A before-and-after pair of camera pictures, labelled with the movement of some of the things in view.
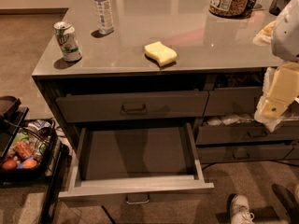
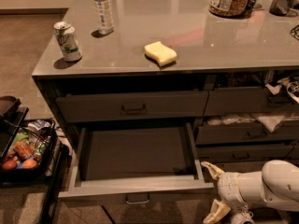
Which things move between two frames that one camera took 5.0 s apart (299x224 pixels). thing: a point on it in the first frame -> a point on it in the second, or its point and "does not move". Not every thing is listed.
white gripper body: [287, 36] -> [228, 186]
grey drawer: [135, 163] does not move
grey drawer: [92, 107] does not move
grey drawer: [240, 134] does not move
